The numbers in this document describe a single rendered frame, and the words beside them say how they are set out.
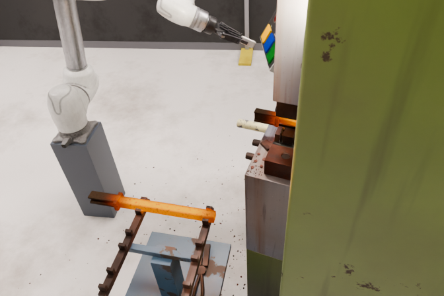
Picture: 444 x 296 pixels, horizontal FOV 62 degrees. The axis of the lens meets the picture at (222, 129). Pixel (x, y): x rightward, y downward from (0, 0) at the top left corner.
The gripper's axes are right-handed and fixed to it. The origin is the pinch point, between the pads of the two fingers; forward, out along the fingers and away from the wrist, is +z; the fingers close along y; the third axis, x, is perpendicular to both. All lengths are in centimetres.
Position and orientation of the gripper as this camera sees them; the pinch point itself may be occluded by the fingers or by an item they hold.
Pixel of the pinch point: (247, 41)
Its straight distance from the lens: 165.8
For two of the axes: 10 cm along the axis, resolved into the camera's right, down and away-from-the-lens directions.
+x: 4.5, -7.0, -5.5
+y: 0.5, 6.4, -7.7
